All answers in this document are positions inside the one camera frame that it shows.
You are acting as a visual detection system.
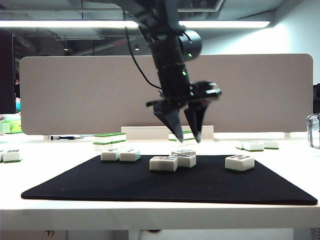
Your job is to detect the green white packet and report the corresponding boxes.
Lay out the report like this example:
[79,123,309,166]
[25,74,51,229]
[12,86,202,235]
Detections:
[0,121,12,135]

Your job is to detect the bird mahjong tile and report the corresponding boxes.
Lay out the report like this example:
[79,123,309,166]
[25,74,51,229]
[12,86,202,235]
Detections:
[100,149,121,163]

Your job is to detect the long ceiling light strip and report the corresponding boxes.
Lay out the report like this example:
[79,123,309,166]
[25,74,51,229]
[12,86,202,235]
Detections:
[0,19,272,29]

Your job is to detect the person in teal shirt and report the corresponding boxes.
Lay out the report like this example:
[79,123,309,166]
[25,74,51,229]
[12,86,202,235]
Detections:
[14,71,23,115]

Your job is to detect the green yellow packet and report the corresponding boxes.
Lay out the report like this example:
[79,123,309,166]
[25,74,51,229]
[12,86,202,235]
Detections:
[9,119,23,135]

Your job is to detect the grey fabric desk divider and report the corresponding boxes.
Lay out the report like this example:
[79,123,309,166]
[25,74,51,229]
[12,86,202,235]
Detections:
[19,53,315,136]

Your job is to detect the four bamboo mahjong tile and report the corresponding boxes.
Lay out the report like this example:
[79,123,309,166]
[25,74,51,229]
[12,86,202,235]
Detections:
[171,149,197,156]

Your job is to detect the five bamboo mahjong tile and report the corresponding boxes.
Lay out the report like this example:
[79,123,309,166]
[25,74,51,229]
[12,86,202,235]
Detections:
[224,154,256,173]
[174,153,197,168]
[149,155,179,173]

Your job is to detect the mahjong tile one red stick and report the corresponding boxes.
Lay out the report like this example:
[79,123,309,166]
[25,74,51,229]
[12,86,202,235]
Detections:
[262,140,280,150]

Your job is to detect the two bamboo mahjong tile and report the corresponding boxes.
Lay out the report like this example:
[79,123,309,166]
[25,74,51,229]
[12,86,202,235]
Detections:
[119,148,141,163]

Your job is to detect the grey perforated vent panel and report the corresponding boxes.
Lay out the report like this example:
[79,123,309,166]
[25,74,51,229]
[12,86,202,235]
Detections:
[309,226,320,240]

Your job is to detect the clear plastic container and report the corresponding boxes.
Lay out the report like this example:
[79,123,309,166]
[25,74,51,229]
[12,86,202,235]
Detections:
[306,112,320,150]

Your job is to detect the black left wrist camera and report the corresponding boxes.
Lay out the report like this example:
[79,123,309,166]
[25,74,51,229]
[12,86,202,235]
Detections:
[192,81,223,102]

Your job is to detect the black monitor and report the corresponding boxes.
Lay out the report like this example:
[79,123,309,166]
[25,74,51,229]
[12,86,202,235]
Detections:
[0,27,17,115]

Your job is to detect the white cable tray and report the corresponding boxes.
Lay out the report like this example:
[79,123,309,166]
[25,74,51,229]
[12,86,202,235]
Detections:
[120,125,215,142]

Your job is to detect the black UGREEN mouse mat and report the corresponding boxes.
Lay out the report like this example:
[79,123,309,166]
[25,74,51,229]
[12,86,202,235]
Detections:
[20,154,318,206]

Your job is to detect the black office chair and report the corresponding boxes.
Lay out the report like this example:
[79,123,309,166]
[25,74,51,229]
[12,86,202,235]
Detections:
[312,83,320,115]

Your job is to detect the black handled screwdriver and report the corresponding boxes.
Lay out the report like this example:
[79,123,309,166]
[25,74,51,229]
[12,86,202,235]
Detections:
[49,135,85,141]

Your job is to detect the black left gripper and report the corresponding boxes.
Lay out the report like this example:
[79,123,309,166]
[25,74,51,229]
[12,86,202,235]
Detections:
[146,63,210,144]

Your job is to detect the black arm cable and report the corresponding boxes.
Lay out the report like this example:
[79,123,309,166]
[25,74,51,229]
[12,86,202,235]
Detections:
[124,26,163,90]

